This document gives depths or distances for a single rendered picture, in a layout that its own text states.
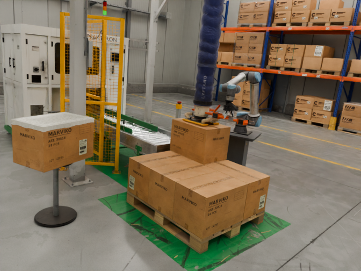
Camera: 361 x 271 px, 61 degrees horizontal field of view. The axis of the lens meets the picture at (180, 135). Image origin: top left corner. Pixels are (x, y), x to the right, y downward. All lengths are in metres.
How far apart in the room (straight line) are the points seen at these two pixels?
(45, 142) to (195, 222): 1.46
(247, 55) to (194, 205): 9.47
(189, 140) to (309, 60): 7.67
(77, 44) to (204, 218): 2.41
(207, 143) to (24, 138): 1.80
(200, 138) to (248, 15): 9.00
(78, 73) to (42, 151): 1.36
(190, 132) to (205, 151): 0.30
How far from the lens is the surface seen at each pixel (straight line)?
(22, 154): 3.03
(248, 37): 11.87
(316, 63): 10.66
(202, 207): 2.72
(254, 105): 4.09
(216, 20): 3.54
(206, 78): 3.52
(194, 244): 2.94
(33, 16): 12.27
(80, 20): 3.90
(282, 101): 12.48
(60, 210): 3.51
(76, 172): 4.15
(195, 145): 3.50
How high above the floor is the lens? 1.65
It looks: 14 degrees down
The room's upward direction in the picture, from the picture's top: 5 degrees clockwise
